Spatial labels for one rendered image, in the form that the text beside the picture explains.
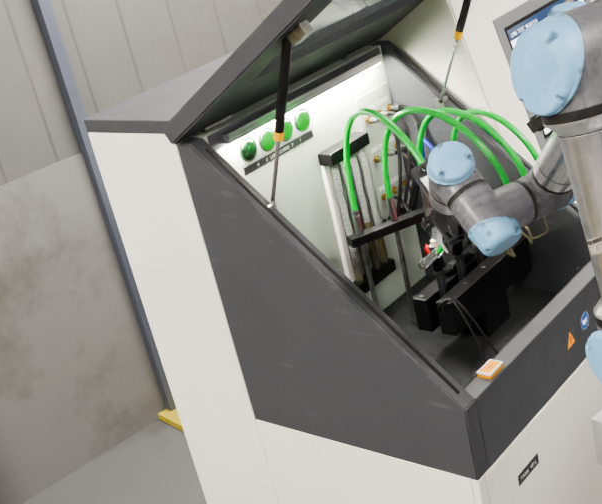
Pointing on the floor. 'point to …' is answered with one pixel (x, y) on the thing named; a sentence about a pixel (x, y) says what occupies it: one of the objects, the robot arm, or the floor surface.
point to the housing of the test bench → (181, 288)
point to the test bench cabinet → (356, 474)
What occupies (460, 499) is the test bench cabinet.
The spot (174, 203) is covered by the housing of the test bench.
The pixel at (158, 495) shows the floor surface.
